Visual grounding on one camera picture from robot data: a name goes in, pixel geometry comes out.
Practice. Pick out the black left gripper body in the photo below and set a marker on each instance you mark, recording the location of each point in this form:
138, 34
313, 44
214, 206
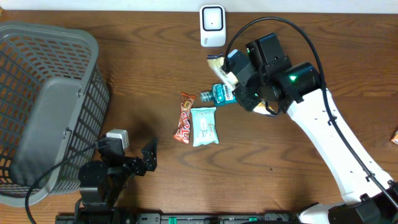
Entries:
133, 165

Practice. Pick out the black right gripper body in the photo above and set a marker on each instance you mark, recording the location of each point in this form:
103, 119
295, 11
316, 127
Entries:
252, 94

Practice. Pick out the blue mouthwash bottle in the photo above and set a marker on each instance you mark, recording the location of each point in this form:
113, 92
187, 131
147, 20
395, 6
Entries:
220, 95

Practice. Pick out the red chocolate bar wrapper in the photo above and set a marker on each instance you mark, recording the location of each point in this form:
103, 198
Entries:
183, 132

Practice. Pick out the light green tissue pack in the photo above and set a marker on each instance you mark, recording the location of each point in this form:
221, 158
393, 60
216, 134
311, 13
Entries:
204, 130

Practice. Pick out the yellow snack bag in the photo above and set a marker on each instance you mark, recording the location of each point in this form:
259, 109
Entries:
217, 62

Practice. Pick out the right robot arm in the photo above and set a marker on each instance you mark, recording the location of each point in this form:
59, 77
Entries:
264, 72

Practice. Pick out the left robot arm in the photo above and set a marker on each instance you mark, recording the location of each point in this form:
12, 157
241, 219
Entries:
101, 182

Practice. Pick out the white barcode scanner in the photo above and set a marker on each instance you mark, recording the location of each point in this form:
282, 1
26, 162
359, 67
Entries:
212, 26

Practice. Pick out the grey plastic shopping basket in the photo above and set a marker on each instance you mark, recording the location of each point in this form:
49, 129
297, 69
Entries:
53, 104

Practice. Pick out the orange packet at edge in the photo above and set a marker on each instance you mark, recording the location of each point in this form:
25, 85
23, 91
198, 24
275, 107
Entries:
395, 138

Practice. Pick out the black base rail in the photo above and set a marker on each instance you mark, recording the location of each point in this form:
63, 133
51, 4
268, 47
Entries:
156, 218

